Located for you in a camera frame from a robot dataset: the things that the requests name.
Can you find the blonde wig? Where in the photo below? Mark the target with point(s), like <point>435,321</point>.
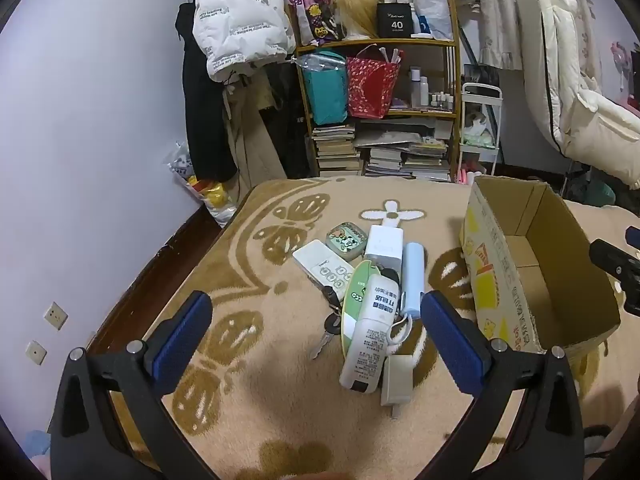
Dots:
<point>355,10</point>

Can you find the cream curtain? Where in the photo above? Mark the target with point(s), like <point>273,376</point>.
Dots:
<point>490,10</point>

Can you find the dark green bag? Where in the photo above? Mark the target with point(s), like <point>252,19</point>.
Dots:
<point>597,192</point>

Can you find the black coat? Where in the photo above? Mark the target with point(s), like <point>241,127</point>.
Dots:
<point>205,125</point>

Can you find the wooden shelf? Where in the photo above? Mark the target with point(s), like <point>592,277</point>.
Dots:
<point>372,46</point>

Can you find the wall socket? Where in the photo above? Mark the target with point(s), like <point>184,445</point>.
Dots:
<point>36,353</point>
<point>55,316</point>

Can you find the cartoon print tin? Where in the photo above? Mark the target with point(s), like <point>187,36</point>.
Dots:
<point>345,241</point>

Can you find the cartoon print bag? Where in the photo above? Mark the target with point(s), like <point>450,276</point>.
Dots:
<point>317,10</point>

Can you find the red bag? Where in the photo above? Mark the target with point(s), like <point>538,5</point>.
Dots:
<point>370,90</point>

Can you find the white plastic bag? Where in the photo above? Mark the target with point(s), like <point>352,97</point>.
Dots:
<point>432,0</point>

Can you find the white puffer jacket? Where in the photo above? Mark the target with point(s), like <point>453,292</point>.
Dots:
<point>240,20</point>

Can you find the row of small bottles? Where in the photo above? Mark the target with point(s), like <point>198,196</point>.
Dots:
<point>442,101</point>

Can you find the teal bag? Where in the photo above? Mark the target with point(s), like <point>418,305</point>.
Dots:
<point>325,95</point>

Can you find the dark hanging clothes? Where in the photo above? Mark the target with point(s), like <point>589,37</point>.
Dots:
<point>290,125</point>

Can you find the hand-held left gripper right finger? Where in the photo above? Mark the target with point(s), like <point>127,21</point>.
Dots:
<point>450,340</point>

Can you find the white cube adapter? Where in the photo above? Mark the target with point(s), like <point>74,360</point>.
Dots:
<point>384,245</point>

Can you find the white cart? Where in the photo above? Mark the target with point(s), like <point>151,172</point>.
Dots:
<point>496,115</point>

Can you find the tall white bottle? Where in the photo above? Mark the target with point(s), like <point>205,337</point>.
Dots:
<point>416,87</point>

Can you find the dark wooden bed frame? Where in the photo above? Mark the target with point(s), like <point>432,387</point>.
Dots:
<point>165,265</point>

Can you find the black box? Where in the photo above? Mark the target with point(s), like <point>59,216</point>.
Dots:
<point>395,21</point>

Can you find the blue white box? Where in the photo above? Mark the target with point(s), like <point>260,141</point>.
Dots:
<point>421,26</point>

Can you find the short white bottle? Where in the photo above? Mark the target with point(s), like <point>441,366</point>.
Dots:
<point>425,92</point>

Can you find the light blue cloth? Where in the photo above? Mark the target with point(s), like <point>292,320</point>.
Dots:
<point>37,445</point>

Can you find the beige patterned blanket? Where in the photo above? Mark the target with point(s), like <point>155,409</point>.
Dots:
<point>280,410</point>

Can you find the cream padded chair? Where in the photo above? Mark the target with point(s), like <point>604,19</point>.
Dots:
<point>565,85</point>

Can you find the black car key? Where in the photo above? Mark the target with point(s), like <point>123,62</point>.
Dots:
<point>327,331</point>

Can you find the green oval board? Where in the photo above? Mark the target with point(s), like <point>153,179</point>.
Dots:
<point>356,285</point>

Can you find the beige coat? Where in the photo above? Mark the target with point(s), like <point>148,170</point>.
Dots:
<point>250,150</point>

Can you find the cardboard box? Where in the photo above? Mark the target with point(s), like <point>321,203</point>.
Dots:
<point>500,280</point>

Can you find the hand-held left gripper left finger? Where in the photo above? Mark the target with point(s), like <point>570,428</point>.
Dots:
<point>182,335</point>

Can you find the white remote control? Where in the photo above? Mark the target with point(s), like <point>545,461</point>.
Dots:
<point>320,262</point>

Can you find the black chair base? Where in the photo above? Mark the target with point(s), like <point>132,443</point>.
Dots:
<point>572,177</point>

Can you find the white printed bottle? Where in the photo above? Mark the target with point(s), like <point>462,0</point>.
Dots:
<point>370,340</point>

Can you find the grey white charger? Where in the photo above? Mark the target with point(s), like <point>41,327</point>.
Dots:
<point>397,382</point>

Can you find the plastic bag of snacks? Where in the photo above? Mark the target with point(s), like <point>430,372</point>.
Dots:
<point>215,195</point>

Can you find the pile of papers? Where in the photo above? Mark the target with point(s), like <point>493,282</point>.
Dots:
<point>395,135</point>

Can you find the pink wall decoration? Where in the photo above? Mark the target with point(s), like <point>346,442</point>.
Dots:
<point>622,57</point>

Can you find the stack of magazines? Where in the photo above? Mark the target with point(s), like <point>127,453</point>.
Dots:
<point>405,165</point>

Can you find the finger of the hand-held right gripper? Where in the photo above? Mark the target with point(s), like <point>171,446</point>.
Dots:
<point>634,237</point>
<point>617,260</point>

